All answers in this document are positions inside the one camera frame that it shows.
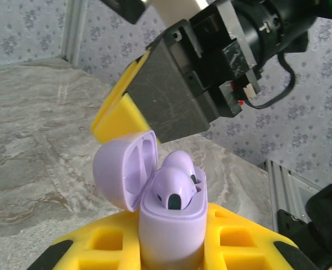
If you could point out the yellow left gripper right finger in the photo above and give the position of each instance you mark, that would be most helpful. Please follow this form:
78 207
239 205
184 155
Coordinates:
233 253

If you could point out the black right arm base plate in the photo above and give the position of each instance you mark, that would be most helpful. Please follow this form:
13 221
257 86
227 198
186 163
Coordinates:
291 225

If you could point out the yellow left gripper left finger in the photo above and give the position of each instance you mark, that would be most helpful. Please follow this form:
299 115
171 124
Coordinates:
104 247

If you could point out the aluminium frame post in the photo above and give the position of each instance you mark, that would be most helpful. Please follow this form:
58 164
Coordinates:
73 28

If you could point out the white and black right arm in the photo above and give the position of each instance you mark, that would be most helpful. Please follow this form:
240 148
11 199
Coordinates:
326 213

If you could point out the aluminium table side rail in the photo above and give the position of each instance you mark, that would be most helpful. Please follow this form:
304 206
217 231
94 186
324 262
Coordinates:
284 182

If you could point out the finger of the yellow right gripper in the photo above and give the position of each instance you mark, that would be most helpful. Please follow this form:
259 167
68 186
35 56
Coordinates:
123 121
115 90

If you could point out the purple earbud charging case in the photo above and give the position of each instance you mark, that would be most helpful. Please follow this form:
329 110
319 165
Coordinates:
168 233

